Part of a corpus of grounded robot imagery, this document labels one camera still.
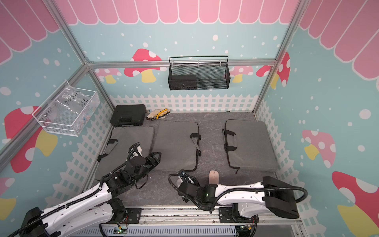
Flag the pink computer mouse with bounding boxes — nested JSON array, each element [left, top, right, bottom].
[[208, 170, 219, 184]]

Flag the grey laptop bag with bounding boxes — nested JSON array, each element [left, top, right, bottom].
[[223, 119, 278, 172], [153, 121, 201, 172], [95, 126, 154, 181]]

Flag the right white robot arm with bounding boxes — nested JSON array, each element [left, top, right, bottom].
[[168, 170, 308, 223]]

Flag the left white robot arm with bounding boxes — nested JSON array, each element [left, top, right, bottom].
[[10, 143, 161, 237]]

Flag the black plastic tool case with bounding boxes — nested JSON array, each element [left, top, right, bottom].
[[110, 104, 147, 127]]

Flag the yellow black pliers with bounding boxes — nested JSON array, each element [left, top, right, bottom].
[[157, 109, 170, 119]]

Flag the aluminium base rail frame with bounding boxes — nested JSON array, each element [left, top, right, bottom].
[[69, 206, 307, 237]]

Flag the white wire basket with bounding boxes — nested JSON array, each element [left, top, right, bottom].
[[32, 80, 101, 137]]

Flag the black wire mesh basket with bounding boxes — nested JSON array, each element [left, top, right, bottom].
[[168, 55, 231, 90]]

